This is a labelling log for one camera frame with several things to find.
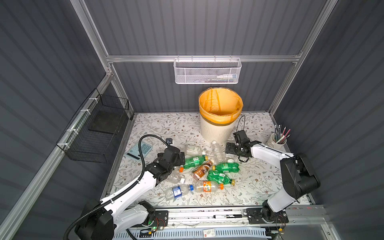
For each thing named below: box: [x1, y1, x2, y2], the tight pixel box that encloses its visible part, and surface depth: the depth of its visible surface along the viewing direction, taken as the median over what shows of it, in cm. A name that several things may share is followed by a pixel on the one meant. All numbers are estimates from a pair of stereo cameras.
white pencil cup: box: [267, 132, 287, 150], surface depth 93 cm
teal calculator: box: [124, 142, 153, 162], surface depth 98 cm
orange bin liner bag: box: [198, 87, 244, 126], surface depth 96 cm
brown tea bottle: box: [193, 159, 215, 180], surface depth 86 cm
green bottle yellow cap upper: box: [183, 155, 209, 170], surface depth 91 cm
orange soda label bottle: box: [193, 180, 225, 193], surface depth 83 cm
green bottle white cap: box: [215, 159, 240, 174], surface depth 89 cm
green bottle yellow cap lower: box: [207, 170, 236, 186], surface depth 86 cm
